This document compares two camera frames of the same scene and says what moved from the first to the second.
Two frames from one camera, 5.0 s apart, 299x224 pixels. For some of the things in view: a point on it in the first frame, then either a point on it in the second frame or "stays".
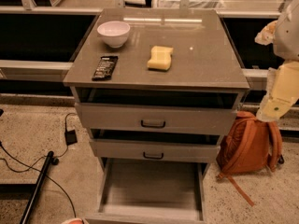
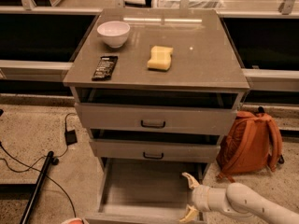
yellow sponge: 161,58 stays
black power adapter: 70,137 stays
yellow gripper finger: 266,35 → 192,214
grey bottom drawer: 151,190 stays
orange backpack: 248,147 stays
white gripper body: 288,36 → 198,197
